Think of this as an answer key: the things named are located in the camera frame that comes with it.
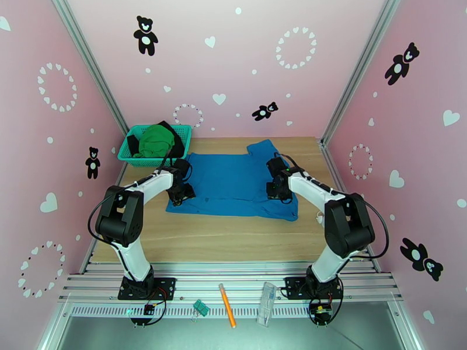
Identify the black garment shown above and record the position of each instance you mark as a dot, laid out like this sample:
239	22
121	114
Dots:
177	148

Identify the blue t-shirt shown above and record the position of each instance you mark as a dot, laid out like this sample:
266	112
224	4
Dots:
226	177

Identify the green ribbed shirt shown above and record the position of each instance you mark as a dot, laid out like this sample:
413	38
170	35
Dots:
155	141

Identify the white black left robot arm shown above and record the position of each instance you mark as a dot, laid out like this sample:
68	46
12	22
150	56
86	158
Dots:
157	181

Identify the teal plastic laundry basket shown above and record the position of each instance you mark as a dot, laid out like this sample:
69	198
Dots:
146	163

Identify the small white alarm clock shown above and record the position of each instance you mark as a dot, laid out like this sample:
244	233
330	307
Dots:
320	217

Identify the clear plastic case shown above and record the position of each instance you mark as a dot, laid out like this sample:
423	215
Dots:
266	303

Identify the green binder clip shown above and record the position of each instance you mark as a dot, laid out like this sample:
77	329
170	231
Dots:
200	308

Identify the small black circuit board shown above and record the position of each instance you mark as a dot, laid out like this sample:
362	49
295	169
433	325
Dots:
149	309

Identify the orange pen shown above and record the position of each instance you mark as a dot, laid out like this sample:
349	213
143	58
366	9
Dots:
227	305

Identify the yellow black power connector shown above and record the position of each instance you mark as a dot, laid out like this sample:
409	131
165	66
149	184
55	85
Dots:
321	312

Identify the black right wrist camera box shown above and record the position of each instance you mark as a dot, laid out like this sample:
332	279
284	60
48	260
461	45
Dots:
276	165

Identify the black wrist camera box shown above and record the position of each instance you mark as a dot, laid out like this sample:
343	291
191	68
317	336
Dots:
183	168
276	165

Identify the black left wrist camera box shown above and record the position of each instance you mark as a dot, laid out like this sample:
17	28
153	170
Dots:
183	168

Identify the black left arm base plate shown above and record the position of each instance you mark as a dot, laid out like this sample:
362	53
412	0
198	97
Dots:
166	285

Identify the aluminium rail base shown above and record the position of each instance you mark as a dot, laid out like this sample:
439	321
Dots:
226	276

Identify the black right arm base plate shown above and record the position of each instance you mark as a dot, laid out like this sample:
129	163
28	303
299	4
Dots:
292	287

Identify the aluminium frame post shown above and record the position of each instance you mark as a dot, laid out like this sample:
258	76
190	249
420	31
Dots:
93	68
359	68

